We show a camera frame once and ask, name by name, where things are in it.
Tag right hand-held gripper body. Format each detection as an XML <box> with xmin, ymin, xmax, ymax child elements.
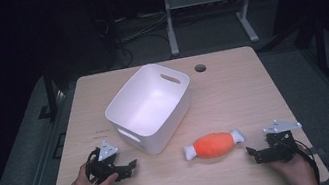
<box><xmin>253</xmin><ymin>114</ymin><xmax>308</xmax><ymax>168</ymax></box>

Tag black metal post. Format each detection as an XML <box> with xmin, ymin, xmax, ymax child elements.
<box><xmin>31</xmin><ymin>68</ymin><xmax>63</xmax><ymax>122</ymax></box>
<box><xmin>309</xmin><ymin>15</ymin><xmax>329</xmax><ymax>79</ymax></box>

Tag white plastic bin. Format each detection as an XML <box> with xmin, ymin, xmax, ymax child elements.
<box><xmin>97</xmin><ymin>56</ymin><xmax>202</xmax><ymax>163</ymax></box>

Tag orange plush meat toy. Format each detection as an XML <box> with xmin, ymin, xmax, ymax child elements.
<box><xmin>181</xmin><ymin>127</ymin><xmax>249</xmax><ymax>164</ymax></box>

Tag person's right hand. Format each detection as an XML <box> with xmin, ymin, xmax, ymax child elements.
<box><xmin>265</xmin><ymin>142</ymin><xmax>320</xmax><ymax>185</ymax></box>

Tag black floor cables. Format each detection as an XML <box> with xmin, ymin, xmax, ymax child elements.
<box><xmin>94</xmin><ymin>7</ymin><xmax>175</xmax><ymax>71</ymax></box>

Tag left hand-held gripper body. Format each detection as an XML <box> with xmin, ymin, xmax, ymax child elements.
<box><xmin>81</xmin><ymin>137</ymin><xmax>130</xmax><ymax>185</ymax></box>

